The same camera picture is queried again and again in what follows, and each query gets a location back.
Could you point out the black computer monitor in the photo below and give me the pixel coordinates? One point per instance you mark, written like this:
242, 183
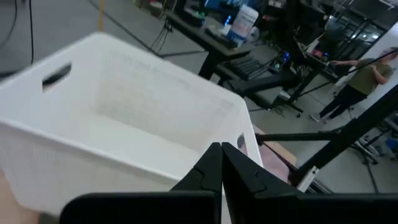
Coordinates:
214, 2

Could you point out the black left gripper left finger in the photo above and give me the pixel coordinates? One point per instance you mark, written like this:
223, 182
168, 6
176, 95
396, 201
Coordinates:
149, 208

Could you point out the black aluminium rig frame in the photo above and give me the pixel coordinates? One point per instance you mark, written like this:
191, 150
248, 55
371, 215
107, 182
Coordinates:
351, 132

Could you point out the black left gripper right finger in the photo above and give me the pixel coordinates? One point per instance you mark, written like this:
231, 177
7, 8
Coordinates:
295, 211

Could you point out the black backlit keyboard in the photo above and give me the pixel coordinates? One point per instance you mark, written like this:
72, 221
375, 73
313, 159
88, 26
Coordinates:
247, 67

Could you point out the grey office desk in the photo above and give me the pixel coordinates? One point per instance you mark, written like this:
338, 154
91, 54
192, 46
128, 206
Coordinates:
211, 43

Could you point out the person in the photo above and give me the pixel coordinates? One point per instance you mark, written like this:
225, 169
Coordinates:
363, 77

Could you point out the white blue wipes canister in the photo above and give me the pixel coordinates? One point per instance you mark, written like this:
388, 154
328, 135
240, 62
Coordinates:
244, 23

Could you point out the white perforated plastic basket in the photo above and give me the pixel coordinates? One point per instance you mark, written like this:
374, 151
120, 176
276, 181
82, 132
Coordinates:
124, 109

